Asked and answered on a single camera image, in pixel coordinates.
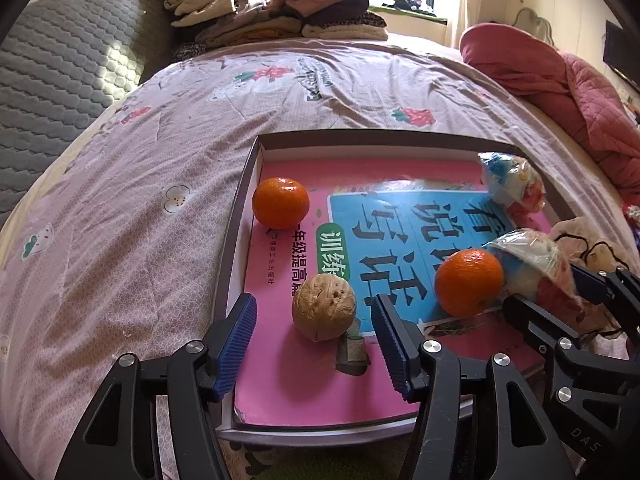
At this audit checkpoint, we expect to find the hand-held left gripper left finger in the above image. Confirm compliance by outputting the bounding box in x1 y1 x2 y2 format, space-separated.
55 292 258 480

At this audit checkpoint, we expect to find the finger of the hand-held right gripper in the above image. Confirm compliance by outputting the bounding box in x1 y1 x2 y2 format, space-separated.
569 262 640 332
502 294 584 362

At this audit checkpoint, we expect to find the brown walnut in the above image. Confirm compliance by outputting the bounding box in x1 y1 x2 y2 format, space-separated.
291 273 357 343

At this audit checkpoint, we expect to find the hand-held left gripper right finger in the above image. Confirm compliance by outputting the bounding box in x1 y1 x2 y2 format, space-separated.
370 294 576 480

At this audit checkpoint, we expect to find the black television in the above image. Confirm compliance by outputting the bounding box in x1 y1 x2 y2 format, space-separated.
605 19 640 88

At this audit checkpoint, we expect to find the small colourful cloth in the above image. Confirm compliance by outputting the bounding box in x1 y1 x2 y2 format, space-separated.
622 202 640 241

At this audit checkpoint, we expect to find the shallow grey cardboard box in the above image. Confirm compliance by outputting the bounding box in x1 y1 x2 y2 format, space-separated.
214 129 583 447

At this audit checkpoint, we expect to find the pink and blue book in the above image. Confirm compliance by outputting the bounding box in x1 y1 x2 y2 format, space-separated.
232 157 557 429

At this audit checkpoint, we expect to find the heart-shaped white frame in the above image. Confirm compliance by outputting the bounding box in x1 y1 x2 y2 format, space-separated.
514 6 557 47

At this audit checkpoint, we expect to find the white cloth with black trim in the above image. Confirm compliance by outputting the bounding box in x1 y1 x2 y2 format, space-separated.
549 216 632 333

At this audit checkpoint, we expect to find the dark cloth heap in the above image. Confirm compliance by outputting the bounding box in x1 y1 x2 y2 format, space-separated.
387 0 435 15

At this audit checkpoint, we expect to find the blue and red egg toy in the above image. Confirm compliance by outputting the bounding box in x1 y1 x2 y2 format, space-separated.
477 151 547 217

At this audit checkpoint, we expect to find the pink quilted blanket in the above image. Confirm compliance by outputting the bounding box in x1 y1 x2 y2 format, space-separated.
459 22 640 206

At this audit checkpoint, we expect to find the orange tangerine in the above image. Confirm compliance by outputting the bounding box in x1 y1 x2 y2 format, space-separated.
251 176 311 231
434 249 505 318

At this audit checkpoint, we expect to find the pile of folded clothes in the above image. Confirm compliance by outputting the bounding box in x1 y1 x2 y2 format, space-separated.
152 0 390 61

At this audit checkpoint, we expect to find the grey quilted headboard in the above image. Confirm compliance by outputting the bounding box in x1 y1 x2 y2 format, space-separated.
0 0 173 221

